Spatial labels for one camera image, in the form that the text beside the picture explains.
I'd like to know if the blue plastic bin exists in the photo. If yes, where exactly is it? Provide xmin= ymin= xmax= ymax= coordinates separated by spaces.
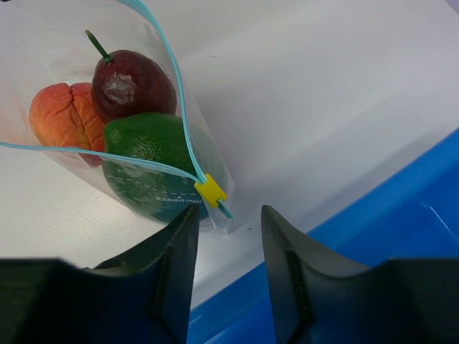
xmin=188 ymin=133 xmax=458 ymax=343

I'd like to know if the dark purple plum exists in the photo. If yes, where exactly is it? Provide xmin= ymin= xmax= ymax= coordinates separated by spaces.
xmin=85 ymin=30 xmax=177 ymax=122

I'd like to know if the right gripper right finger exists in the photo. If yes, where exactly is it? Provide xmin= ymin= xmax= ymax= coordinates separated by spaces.
xmin=261 ymin=206 xmax=458 ymax=343

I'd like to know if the pink peach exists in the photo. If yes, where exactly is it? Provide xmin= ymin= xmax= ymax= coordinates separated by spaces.
xmin=29 ymin=82 xmax=108 ymax=153

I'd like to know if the green lime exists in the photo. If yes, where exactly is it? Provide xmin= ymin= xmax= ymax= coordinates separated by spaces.
xmin=102 ymin=113 xmax=209 ymax=223

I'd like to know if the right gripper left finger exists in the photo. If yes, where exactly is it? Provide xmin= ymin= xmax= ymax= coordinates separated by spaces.
xmin=1 ymin=206 xmax=199 ymax=343

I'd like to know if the clear zip top bag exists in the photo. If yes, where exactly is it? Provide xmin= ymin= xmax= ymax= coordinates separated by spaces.
xmin=1 ymin=1 xmax=234 ymax=231

